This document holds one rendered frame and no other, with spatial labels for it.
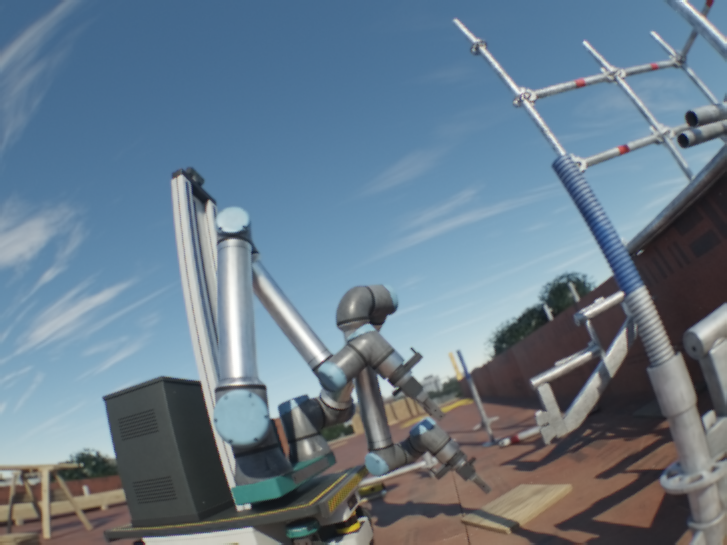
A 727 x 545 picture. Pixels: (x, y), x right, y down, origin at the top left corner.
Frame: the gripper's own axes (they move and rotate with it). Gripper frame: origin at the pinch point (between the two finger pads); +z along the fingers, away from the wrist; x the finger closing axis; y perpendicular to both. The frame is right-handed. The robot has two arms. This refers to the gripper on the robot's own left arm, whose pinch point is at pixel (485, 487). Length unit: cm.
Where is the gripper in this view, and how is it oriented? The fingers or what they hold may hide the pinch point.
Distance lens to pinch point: 142.3
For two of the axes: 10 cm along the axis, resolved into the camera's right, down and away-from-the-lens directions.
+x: 1.8, 3.1, 9.3
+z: 6.8, 6.4, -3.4
